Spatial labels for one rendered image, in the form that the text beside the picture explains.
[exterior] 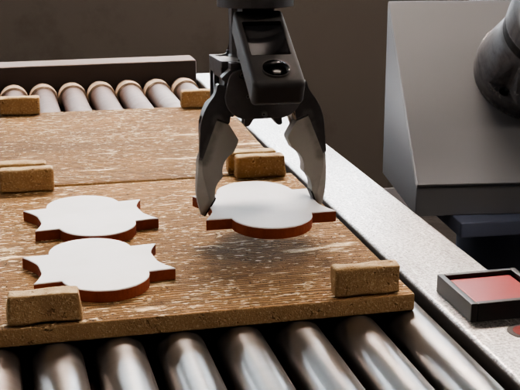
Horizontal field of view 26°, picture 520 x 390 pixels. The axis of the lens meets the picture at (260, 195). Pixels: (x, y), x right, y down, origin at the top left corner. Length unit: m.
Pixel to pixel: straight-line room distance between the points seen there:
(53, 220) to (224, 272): 0.21
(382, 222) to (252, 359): 0.39
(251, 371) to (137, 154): 0.62
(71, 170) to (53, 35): 2.81
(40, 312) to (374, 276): 0.28
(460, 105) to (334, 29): 2.83
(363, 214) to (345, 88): 3.09
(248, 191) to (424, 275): 0.19
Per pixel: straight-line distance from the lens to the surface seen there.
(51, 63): 2.05
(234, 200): 1.08
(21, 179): 1.28
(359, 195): 1.32
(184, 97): 1.70
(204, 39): 4.20
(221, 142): 1.04
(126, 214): 1.14
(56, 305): 0.91
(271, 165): 1.31
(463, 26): 1.55
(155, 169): 1.36
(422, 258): 1.12
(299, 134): 1.06
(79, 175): 1.34
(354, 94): 4.34
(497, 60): 1.45
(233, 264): 1.03
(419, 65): 1.49
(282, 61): 0.97
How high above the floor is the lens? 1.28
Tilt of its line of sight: 16 degrees down
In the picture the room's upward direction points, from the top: straight up
